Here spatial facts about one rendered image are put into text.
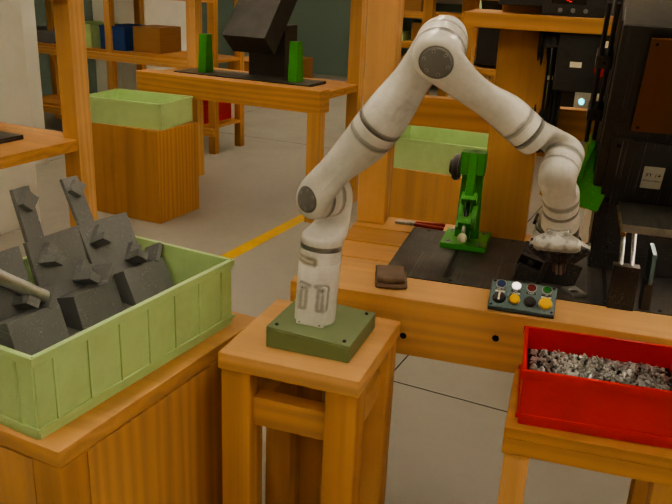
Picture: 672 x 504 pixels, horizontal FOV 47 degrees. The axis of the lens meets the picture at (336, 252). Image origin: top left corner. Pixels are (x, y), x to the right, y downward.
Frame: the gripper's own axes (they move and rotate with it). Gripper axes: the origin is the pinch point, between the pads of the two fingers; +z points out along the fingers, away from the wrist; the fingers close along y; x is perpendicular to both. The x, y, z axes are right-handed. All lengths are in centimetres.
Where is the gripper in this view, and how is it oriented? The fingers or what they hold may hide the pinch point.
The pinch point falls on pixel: (559, 266)
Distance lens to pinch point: 173.5
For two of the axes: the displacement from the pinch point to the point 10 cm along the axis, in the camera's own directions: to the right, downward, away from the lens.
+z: 2.0, 6.2, 7.6
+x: -2.8, 7.8, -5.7
